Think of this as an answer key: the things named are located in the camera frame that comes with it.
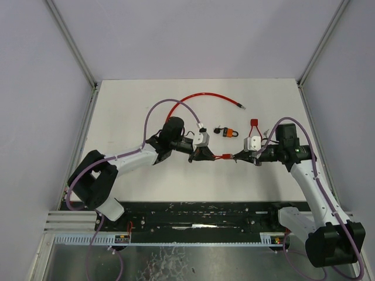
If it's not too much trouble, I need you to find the orange black padlock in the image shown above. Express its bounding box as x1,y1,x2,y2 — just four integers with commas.
213,127,239,138

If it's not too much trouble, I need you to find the red cable padlock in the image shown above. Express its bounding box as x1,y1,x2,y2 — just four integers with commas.
213,153,234,160
248,119,262,137

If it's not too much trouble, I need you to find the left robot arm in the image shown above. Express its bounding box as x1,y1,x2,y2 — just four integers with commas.
67,117,216,221

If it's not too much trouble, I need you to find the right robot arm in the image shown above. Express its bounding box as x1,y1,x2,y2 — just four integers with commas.
233,123,366,268

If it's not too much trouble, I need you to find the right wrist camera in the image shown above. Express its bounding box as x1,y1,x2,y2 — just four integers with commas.
244,136,262,152

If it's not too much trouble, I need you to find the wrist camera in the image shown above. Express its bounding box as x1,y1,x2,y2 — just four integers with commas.
244,136,262,152
192,132,210,149

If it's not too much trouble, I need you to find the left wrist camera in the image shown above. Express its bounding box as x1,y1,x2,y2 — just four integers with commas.
192,132,210,149

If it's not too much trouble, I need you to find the thick red cable lock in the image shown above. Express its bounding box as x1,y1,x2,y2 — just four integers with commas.
180,92,246,109

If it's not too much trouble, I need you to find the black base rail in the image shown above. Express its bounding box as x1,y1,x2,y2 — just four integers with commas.
101,201,309,244

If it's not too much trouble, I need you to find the grey slotted cable duct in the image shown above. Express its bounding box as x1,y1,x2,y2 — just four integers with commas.
54,233,281,247

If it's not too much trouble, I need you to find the right aluminium frame post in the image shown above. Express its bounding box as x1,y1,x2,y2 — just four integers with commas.
296,0,352,88

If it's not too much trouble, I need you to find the aluminium frame post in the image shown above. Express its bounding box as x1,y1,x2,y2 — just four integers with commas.
43,0,98,88
296,0,352,88

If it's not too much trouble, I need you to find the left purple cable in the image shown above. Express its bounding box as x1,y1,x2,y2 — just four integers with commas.
64,100,206,281

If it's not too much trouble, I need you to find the left aluminium frame post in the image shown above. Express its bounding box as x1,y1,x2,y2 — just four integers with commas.
43,0,98,88

